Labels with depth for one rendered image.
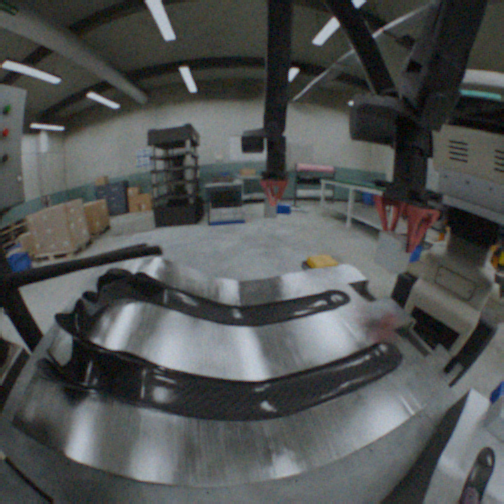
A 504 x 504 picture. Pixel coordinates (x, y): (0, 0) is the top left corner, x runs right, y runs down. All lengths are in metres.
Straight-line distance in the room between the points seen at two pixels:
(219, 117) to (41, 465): 6.95
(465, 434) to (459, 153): 0.52
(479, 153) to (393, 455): 0.56
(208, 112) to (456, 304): 6.90
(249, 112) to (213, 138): 1.44
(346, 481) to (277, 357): 0.17
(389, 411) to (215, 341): 0.17
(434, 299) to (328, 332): 0.41
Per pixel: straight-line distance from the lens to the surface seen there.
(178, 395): 0.16
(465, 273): 0.58
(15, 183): 0.79
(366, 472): 0.27
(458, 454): 0.27
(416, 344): 0.29
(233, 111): 6.90
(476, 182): 0.54
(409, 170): 0.31
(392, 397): 0.20
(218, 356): 0.19
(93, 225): 4.67
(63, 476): 0.33
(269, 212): 0.59
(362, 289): 0.35
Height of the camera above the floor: 1.04
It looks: 23 degrees down
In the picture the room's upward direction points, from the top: 1 degrees counter-clockwise
